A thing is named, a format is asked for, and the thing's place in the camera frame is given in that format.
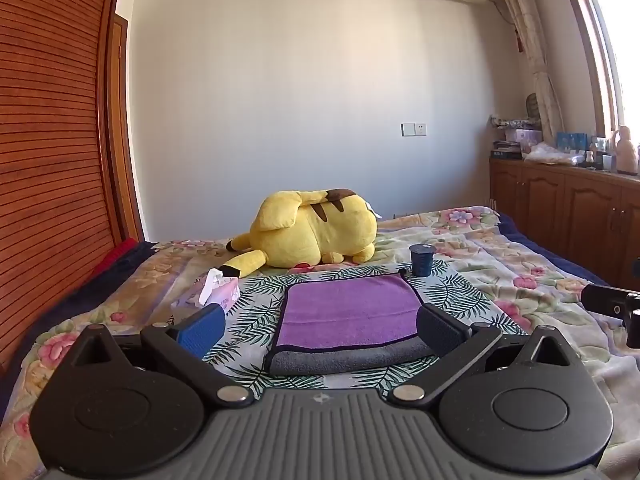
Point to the wooden louvered wardrobe door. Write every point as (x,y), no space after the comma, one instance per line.
(61,212)

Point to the pink figurine bottle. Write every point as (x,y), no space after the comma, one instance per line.
(626,152)

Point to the white wall switch outlet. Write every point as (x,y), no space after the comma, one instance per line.
(413,129)

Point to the purple towel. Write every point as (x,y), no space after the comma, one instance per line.
(349,313)

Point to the floral bed blanket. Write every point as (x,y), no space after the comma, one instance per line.
(484,270)

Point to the white plastic bag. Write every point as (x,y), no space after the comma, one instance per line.
(542,153)

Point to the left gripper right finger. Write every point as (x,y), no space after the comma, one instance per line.
(459,348)

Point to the wooden panel door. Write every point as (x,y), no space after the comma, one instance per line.
(118,136)

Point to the lavender storage box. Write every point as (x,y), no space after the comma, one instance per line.
(523,135)

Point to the yellow Pikachu plush toy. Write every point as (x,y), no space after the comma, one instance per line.
(295,227)

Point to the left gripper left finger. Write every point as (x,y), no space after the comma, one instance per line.
(178,351)

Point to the dark blue cup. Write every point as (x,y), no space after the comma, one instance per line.
(422,257)

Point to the beige patterned curtain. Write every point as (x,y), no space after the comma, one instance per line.
(528,24)

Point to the wooden side cabinet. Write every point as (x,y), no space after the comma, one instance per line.
(586,216)

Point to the red cloth at bedside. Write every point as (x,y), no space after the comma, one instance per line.
(113,256)

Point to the pink tissue pack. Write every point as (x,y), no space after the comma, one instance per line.
(212,287)

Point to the grey towel black trim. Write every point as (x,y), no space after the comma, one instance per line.
(298,362)

